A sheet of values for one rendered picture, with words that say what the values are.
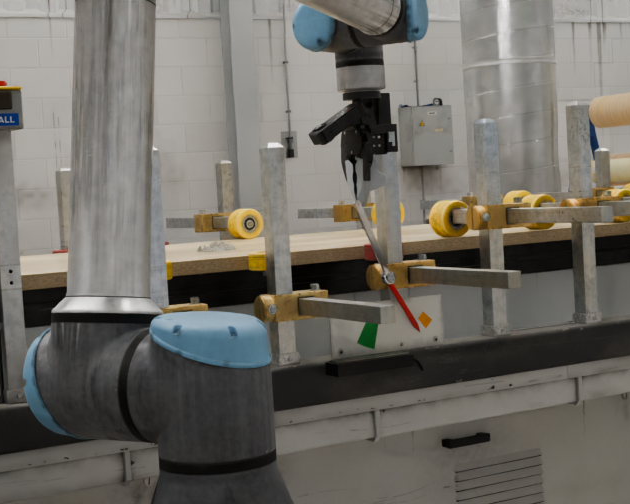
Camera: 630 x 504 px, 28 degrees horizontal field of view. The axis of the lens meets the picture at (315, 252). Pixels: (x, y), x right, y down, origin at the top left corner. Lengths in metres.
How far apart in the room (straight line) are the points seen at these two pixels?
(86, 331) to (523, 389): 1.28
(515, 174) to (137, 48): 4.80
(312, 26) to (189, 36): 7.88
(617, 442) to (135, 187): 1.81
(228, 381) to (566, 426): 1.66
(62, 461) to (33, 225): 7.43
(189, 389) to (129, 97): 0.41
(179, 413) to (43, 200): 8.09
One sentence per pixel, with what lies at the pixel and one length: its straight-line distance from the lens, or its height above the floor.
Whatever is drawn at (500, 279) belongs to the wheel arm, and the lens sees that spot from 2.23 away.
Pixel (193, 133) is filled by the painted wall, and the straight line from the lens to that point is 10.01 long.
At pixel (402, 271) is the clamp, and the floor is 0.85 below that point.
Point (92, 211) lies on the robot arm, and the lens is 1.68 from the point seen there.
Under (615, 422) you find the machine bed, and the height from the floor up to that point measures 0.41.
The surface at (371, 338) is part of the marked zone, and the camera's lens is 2.42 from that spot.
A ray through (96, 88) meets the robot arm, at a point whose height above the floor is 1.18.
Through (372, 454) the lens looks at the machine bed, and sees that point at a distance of 2.77.
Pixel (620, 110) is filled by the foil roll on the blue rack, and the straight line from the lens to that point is 9.87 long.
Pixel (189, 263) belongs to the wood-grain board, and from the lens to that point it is 2.43.
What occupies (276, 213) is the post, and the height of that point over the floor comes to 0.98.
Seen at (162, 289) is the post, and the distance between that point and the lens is 2.22.
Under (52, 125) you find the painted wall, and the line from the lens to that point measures 9.66.
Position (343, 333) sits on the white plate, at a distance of 2.39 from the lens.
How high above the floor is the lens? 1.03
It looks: 3 degrees down
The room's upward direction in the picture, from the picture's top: 3 degrees counter-clockwise
